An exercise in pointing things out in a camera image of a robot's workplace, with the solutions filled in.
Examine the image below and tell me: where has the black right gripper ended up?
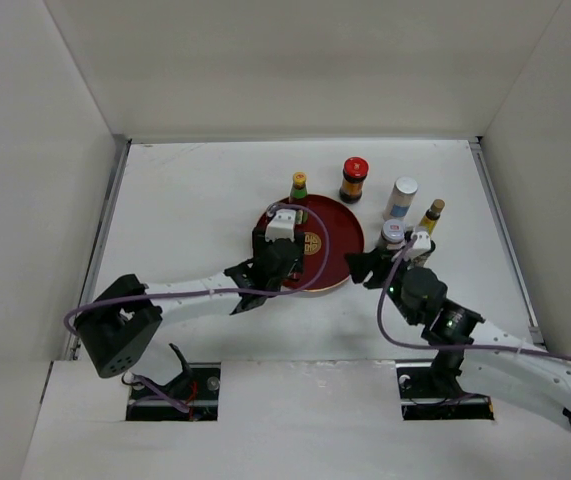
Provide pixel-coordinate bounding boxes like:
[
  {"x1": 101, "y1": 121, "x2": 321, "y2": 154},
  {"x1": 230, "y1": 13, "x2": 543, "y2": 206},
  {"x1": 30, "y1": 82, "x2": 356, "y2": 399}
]
[{"x1": 345, "y1": 245, "x2": 420, "y2": 326}]

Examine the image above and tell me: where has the grey lid spice jar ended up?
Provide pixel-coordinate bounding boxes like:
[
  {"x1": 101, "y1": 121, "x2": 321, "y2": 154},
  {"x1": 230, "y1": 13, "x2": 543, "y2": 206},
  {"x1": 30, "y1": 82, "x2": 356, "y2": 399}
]
[{"x1": 376, "y1": 218, "x2": 406, "y2": 256}]

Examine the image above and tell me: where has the green label sauce bottle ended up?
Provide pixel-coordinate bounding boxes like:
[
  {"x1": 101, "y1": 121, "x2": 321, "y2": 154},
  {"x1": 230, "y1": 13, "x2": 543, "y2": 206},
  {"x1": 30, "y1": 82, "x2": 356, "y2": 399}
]
[{"x1": 289, "y1": 172, "x2": 308, "y2": 225}]

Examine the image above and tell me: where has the white tall canister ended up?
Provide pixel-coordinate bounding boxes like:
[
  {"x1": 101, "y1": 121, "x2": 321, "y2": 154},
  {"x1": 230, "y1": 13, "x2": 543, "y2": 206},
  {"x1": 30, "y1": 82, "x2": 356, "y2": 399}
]
[{"x1": 382, "y1": 176, "x2": 418, "y2": 220}]

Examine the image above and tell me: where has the red lid sauce jar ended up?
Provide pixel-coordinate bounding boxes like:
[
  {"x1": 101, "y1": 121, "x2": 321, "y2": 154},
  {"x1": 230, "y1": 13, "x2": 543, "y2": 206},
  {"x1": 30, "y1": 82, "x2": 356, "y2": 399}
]
[{"x1": 339, "y1": 157, "x2": 369, "y2": 204}]

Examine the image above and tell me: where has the glass shaker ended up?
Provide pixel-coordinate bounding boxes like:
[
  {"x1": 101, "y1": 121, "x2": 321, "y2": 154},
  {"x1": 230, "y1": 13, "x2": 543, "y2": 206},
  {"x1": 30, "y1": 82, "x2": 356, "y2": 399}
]
[{"x1": 265, "y1": 202, "x2": 286, "y2": 219}]

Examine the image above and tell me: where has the small dark pepper bottle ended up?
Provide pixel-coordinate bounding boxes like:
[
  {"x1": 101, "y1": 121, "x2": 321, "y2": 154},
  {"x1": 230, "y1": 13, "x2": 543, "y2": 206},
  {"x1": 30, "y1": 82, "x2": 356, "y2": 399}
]
[{"x1": 411, "y1": 241, "x2": 436, "y2": 268}]

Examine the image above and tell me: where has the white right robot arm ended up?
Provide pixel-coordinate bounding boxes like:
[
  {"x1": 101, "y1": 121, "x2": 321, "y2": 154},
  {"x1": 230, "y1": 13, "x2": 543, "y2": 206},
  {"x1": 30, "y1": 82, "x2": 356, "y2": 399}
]
[{"x1": 345, "y1": 247, "x2": 571, "y2": 433}]

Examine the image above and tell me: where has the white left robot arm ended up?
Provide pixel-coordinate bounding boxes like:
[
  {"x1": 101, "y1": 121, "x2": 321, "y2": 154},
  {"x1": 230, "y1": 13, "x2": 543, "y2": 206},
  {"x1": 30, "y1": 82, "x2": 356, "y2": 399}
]
[{"x1": 73, "y1": 229, "x2": 304, "y2": 399}]

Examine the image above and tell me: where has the red round tray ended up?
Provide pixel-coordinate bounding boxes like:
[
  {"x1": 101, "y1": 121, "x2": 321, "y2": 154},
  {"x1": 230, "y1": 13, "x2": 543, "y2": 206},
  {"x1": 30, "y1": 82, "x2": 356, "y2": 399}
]
[{"x1": 249, "y1": 194, "x2": 365, "y2": 292}]

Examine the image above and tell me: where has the yellow label oil bottle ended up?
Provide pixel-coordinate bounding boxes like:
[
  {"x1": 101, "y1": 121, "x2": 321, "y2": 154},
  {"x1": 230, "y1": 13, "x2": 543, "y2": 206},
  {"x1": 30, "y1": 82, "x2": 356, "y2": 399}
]
[{"x1": 418, "y1": 199, "x2": 445, "y2": 235}]

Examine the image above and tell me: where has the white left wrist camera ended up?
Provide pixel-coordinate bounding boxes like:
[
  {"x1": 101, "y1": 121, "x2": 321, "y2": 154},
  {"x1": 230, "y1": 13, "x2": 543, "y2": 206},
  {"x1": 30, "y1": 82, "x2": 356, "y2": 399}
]
[{"x1": 265, "y1": 208, "x2": 297, "y2": 242}]

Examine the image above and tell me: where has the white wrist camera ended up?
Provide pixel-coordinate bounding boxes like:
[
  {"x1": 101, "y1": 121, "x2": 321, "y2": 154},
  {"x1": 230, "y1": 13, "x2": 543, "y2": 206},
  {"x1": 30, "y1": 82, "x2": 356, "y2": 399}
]
[
  {"x1": 265, "y1": 208, "x2": 297, "y2": 242},
  {"x1": 404, "y1": 229, "x2": 432, "y2": 260}
]

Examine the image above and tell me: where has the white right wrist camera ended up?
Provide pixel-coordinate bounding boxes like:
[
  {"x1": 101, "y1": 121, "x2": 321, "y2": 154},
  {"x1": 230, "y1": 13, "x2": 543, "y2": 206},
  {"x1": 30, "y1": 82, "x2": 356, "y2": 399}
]
[{"x1": 404, "y1": 229, "x2": 432, "y2": 260}]

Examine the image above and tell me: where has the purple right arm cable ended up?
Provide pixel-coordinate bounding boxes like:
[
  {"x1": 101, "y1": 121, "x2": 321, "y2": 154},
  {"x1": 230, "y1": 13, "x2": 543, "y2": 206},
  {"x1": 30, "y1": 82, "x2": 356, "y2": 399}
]
[{"x1": 375, "y1": 237, "x2": 571, "y2": 374}]

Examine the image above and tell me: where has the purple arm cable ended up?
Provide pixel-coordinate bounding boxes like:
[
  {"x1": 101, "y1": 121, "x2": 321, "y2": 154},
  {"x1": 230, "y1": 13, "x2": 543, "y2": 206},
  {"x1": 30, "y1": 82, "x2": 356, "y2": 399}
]
[
  {"x1": 63, "y1": 200, "x2": 331, "y2": 414},
  {"x1": 375, "y1": 237, "x2": 571, "y2": 374}
]

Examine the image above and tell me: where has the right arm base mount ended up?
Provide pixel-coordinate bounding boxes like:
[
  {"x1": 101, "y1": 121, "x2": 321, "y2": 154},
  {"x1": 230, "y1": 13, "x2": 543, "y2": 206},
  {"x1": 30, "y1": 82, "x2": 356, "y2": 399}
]
[{"x1": 395, "y1": 353, "x2": 495, "y2": 421}]

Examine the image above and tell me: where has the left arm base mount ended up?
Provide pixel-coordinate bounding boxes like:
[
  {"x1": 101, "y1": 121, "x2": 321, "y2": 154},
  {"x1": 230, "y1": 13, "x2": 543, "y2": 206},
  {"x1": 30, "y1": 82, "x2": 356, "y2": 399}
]
[{"x1": 121, "y1": 343, "x2": 221, "y2": 422}]

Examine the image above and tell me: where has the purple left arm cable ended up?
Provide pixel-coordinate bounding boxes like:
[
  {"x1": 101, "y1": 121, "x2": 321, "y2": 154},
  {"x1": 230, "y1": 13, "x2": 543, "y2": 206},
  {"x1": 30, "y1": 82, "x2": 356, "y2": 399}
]
[{"x1": 63, "y1": 200, "x2": 331, "y2": 414}]

